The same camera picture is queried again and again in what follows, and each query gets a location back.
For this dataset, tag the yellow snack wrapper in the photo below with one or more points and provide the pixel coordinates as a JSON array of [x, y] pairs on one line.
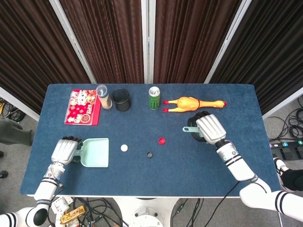
[[72, 214]]

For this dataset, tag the red bottle cap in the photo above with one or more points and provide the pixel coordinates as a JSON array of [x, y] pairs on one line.
[[162, 141]]

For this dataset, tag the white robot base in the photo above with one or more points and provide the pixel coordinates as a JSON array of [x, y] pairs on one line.
[[145, 212]]

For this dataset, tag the red spiral notebook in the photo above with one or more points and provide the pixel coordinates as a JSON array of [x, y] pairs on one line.
[[81, 107]]

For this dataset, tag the green drink can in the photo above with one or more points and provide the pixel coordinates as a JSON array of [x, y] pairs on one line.
[[154, 99]]

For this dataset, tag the white bottle cap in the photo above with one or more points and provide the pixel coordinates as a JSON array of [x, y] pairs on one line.
[[124, 147]]

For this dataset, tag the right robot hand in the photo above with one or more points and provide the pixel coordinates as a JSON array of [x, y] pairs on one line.
[[210, 128]]

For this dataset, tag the mint green hand brush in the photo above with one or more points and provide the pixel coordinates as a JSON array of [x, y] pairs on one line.
[[190, 129]]

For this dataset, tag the yellow rubber chicken toy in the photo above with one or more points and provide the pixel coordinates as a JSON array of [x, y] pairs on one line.
[[189, 104]]

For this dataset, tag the white black sneaker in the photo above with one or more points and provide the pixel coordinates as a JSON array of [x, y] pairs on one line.
[[280, 169]]

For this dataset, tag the mint green dustpan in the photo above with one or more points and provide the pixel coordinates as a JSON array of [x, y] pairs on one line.
[[97, 152]]

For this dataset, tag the blue table cloth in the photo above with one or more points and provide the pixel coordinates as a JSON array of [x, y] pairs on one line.
[[151, 175]]

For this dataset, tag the black mesh pen cup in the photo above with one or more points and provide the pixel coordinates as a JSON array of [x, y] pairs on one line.
[[121, 100]]

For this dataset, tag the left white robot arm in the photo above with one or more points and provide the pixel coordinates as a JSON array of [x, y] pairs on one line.
[[35, 198]]

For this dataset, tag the black bottle cap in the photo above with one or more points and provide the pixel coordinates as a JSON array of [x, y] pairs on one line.
[[149, 154]]

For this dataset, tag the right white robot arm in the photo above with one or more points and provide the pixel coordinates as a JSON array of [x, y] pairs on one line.
[[248, 175]]

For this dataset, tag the clear tube with tan contents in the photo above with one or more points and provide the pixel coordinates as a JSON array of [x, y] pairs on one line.
[[104, 97]]

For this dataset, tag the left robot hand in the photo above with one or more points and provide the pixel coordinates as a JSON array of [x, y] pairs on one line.
[[65, 150]]

